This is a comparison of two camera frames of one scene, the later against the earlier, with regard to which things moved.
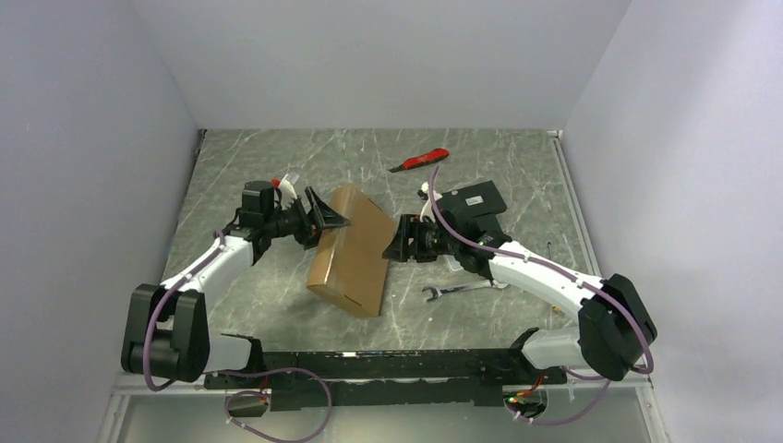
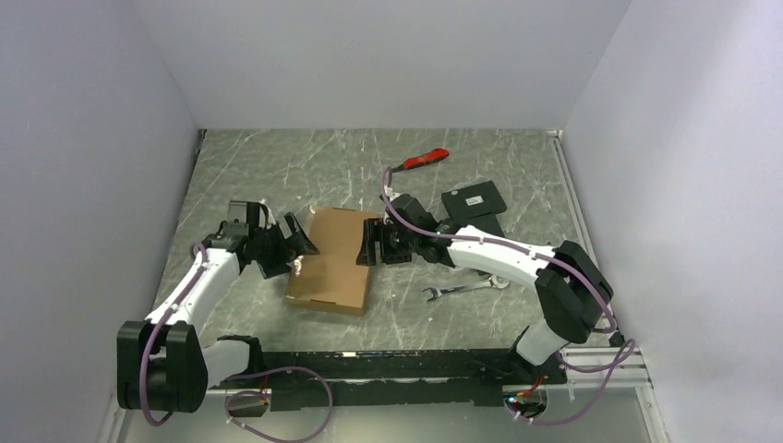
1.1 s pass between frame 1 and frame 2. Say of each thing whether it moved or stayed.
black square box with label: stayed
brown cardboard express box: moved
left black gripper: moved
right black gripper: moved
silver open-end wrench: stayed
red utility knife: stayed
